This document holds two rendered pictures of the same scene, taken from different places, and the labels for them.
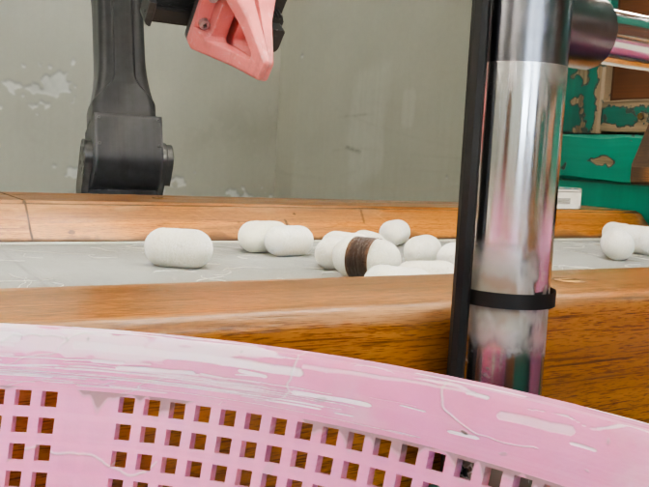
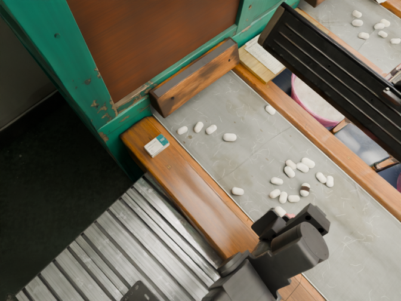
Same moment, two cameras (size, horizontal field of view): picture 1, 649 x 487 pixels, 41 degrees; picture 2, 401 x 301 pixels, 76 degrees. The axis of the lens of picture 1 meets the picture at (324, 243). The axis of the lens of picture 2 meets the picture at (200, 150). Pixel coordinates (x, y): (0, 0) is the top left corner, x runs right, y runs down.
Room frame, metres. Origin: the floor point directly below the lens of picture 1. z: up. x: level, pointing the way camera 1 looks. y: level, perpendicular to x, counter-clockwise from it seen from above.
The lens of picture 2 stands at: (0.80, 0.07, 1.42)
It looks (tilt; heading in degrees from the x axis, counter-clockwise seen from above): 68 degrees down; 250
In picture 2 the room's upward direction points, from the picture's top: 10 degrees clockwise
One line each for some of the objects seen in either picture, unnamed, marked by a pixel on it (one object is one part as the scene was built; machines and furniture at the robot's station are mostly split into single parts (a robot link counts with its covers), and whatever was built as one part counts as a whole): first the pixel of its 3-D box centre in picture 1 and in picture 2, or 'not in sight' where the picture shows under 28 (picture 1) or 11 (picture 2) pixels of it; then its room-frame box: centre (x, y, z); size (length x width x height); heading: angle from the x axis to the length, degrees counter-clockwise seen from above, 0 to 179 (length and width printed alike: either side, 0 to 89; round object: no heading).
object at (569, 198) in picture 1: (544, 196); (157, 145); (0.83, -0.21, 0.78); 0.06 x 0.04 x 0.02; 31
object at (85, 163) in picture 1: (124, 172); not in sight; (0.88, 0.21, 0.77); 0.09 x 0.06 x 0.06; 114
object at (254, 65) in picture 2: not in sight; (281, 43); (0.37, -0.51, 0.77); 0.33 x 0.15 x 0.01; 31
